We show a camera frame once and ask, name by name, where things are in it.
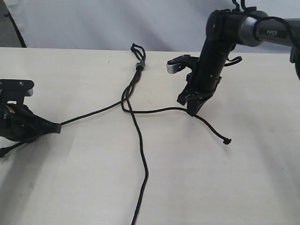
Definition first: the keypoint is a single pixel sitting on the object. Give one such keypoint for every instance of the black backdrop stand pole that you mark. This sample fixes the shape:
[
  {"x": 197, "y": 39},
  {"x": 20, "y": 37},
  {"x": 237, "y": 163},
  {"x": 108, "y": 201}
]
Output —
[{"x": 15, "y": 27}]

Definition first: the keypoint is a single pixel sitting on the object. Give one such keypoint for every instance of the clear adhesive tape piece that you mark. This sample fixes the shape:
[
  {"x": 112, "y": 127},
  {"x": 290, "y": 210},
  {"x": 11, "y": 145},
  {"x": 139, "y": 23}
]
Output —
[{"x": 140, "y": 64}]

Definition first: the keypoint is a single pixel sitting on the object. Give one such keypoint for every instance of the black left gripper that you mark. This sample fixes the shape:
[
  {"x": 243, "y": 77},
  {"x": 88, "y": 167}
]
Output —
[{"x": 19, "y": 124}]

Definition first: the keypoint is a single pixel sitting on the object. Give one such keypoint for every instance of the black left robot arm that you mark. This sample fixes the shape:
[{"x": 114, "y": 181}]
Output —
[{"x": 20, "y": 124}]

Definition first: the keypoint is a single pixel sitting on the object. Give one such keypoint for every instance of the grey backdrop cloth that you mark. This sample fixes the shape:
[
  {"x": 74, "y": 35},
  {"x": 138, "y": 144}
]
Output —
[{"x": 157, "y": 25}]

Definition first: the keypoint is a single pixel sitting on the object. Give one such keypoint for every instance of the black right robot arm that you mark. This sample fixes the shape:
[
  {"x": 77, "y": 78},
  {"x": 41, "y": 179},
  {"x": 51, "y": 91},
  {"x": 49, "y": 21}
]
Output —
[{"x": 224, "y": 30}]

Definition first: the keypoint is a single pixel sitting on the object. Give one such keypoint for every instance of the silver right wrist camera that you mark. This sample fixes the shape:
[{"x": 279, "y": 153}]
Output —
[{"x": 177, "y": 64}]

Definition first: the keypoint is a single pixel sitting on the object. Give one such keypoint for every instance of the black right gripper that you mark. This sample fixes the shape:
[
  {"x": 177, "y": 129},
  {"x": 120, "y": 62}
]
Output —
[{"x": 196, "y": 94}]

